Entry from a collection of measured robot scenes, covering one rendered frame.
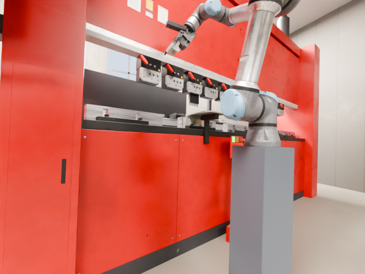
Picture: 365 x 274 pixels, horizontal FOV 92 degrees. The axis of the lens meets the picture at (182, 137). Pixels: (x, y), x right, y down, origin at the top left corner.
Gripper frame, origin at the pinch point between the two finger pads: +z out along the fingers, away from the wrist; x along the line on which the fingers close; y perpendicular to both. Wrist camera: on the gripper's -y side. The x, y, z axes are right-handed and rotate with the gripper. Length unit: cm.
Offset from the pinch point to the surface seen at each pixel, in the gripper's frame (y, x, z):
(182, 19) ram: -5, 36, -42
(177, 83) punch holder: 20.7, 26.9, 0.1
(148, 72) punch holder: -0.5, 19.8, 10.8
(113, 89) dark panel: -13, 69, 31
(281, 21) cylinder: 102, 122, -215
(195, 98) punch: 41, 36, -4
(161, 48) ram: -3.2, 26.1, -9.7
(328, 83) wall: 275, 140, -251
